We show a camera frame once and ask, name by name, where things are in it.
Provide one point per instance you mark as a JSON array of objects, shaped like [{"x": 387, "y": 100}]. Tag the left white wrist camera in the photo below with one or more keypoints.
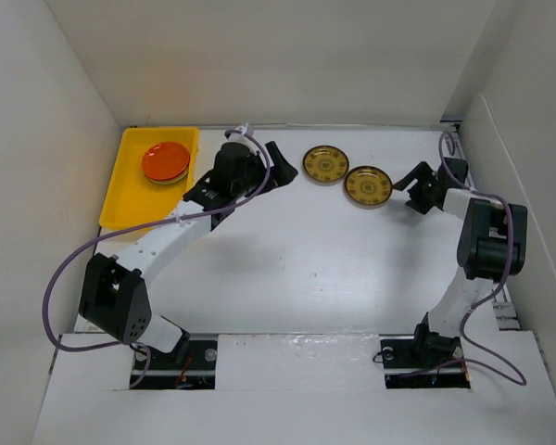
[{"x": 240, "y": 132}]

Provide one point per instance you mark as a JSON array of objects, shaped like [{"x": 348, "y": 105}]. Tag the cream floral plate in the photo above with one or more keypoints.
[{"x": 166, "y": 183}]

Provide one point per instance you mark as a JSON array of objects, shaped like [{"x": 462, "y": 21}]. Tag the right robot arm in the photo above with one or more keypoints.
[{"x": 492, "y": 247}]

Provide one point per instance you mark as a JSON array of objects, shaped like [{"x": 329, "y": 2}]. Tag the yellow patterned plate left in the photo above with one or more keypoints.
[{"x": 325, "y": 164}]

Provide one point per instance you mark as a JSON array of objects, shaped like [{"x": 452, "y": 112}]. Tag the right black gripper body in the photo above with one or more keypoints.
[{"x": 428, "y": 184}]

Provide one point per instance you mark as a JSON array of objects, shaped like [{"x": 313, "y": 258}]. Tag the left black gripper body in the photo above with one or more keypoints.
[{"x": 254, "y": 173}]

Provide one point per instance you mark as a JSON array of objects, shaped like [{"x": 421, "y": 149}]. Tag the black plate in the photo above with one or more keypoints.
[{"x": 174, "y": 178}]

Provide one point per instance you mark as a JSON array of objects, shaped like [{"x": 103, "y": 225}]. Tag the aluminium rail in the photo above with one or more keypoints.
[{"x": 505, "y": 314}]

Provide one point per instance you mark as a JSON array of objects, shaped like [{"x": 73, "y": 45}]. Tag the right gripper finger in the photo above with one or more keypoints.
[
  {"x": 419, "y": 201},
  {"x": 421, "y": 174}
]

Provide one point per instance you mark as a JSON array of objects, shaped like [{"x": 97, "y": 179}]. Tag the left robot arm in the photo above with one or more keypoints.
[{"x": 115, "y": 288}]

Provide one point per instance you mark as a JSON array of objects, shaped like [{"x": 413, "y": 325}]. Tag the yellow patterned plate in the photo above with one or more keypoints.
[
  {"x": 325, "y": 164},
  {"x": 368, "y": 186}
]

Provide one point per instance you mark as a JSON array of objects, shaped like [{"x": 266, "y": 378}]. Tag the orange plate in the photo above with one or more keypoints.
[{"x": 165, "y": 160}]

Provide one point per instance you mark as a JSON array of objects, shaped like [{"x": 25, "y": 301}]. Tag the yellow plastic bin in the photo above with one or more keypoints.
[{"x": 131, "y": 199}]

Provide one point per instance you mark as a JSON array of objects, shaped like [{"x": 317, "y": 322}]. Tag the yellow patterned plate right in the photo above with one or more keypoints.
[{"x": 368, "y": 186}]

